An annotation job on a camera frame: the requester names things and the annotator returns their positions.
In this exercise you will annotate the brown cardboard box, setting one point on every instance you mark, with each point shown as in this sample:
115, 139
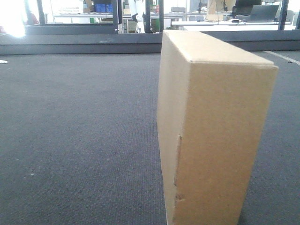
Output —
212, 103

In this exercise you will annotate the white background table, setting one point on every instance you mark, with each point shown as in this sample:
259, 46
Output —
205, 26

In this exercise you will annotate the white humanoid robot background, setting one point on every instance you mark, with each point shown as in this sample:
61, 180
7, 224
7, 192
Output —
137, 9

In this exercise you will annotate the blue storage crate background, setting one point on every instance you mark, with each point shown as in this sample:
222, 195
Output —
103, 8

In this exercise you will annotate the black office chair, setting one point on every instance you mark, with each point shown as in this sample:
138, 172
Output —
244, 7

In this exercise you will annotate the dark grey conveyor side rail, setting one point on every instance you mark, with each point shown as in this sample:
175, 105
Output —
280, 40

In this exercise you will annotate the dark metal frame structure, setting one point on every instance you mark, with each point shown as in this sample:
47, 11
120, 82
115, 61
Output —
72, 17

